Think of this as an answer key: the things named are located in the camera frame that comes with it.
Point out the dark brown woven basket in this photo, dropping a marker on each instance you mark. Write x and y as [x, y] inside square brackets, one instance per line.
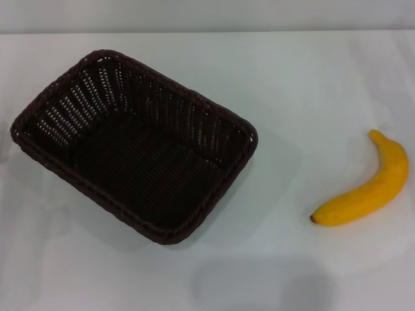
[146, 162]

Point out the yellow banana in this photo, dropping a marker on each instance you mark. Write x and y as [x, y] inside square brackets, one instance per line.
[373, 194]

